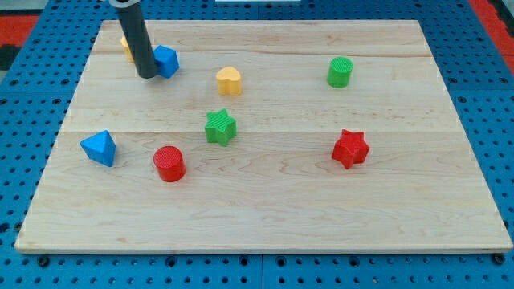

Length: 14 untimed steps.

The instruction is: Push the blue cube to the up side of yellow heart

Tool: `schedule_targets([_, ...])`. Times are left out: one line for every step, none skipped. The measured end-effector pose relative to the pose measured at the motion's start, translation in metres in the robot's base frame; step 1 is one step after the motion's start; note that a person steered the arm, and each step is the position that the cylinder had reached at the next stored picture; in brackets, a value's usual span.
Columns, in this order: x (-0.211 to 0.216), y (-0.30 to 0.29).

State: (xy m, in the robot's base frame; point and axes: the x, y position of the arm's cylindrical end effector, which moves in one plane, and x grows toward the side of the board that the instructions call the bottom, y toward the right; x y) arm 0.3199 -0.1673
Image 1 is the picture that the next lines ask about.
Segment blue cube block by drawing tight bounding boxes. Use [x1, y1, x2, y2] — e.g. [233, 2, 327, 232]
[153, 45, 180, 79]

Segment yellow heart block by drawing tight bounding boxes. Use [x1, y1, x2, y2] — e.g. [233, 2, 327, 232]
[216, 66, 242, 96]

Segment wooden board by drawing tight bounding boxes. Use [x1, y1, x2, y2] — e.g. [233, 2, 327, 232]
[15, 20, 512, 254]

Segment green star block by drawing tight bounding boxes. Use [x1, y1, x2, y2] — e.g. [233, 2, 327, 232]
[205, 108, 237, 146]

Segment red cylinder block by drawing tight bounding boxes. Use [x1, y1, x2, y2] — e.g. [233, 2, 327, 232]
[153, 145, 186, 182]

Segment red star block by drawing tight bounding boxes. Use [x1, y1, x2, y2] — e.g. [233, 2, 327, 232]
[332, 129, 369, 169]

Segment green cylinder block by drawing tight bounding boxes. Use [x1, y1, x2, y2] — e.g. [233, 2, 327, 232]
[327, 56, 353, 88]

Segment blue triangular block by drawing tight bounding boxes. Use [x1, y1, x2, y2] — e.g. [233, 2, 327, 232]
[80, 130, 116, 167]

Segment yellow block behind rod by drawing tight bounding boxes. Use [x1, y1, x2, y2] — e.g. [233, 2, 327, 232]
[120, 36, 134, 63]

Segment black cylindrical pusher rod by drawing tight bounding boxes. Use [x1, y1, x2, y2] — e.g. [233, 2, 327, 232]
[108, 0, 158, 79]

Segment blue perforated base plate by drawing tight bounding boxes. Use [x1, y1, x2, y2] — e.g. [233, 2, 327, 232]
[1, 0, 513, 288]

